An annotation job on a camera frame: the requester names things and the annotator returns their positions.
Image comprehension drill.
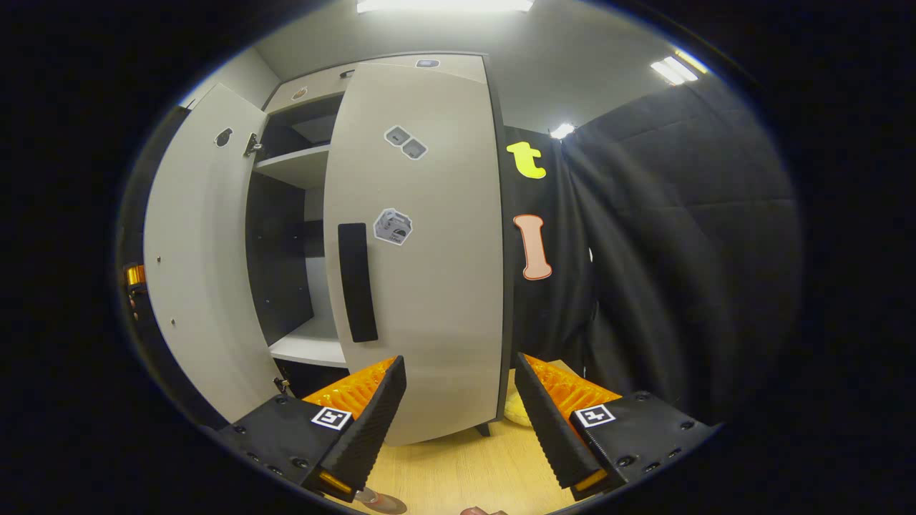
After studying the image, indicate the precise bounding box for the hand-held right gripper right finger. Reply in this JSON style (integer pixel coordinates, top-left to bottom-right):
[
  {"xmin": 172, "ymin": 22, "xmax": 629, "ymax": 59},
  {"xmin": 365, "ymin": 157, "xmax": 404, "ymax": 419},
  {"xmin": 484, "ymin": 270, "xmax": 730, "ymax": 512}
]
[{"xmin": 514, "ymin": 352, "xmax": 720, "ymax": 501}]

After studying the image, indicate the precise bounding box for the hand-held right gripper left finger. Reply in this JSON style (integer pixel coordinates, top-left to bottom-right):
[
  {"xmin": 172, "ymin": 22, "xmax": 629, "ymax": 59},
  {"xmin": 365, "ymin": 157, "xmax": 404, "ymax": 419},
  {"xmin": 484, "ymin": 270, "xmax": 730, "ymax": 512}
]
[{"xmin": 218, "ymin": 355, "xmax": 407, "ymax": 501}]

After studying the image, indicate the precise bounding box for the white cabinet door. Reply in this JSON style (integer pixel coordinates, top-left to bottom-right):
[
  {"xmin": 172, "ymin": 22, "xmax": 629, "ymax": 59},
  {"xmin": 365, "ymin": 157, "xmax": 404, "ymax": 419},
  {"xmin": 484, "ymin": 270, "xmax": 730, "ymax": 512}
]
[
  {"xmin": 143, "ymin": 84, "xmax": 287, "ymax": 424},
  {"xmin": 323, "ymin": 61, "xmax": 505, "ymax": 446}
]

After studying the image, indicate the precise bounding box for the round brown coaster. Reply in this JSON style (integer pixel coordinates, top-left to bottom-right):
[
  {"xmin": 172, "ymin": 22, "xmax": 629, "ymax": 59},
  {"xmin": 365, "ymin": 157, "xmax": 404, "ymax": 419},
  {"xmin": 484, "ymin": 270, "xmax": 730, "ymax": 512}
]
[{"xmin": 356, "ymin": 489, "xmax": 407, "ymax": 515}]

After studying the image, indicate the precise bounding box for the grey white cabinet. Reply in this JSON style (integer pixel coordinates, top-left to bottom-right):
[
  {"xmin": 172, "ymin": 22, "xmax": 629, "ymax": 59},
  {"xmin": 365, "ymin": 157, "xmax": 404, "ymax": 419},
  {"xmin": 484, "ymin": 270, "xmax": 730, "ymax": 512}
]
[{"xmin": 247, "ymin": 51, "xmax": 516, "ymax": 437}]

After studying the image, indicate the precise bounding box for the yellow round object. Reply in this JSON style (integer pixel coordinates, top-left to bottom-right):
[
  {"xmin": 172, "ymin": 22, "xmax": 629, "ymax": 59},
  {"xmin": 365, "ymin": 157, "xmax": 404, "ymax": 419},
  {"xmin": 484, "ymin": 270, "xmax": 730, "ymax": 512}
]
[{"xmin": 505, "ymin": 390, "xmax": 534, "ymax": 428}]

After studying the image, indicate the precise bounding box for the black backdrop cloth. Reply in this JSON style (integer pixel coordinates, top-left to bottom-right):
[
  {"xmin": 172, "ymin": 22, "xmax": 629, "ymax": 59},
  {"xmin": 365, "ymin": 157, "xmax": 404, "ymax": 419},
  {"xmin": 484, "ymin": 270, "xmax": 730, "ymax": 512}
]
[{"xmin": 501, "ymin": 75, "xmax": 802, "ymax": 423}]

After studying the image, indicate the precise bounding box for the square ceiling light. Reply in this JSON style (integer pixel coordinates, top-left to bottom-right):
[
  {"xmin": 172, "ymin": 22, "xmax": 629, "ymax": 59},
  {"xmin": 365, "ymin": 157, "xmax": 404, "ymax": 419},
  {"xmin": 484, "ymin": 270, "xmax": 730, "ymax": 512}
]
[{"xmin": 650, "ymin": 50, "xmax": 709, "ymax": 85}]

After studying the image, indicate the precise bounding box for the long ceiling light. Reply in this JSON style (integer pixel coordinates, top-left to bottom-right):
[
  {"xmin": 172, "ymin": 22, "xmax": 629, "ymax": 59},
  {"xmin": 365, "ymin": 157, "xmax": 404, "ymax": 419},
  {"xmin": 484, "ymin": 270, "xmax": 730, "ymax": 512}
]
[{"xmin": 356, "ymin": 0, "xmax": 535, "ymax": 14}]

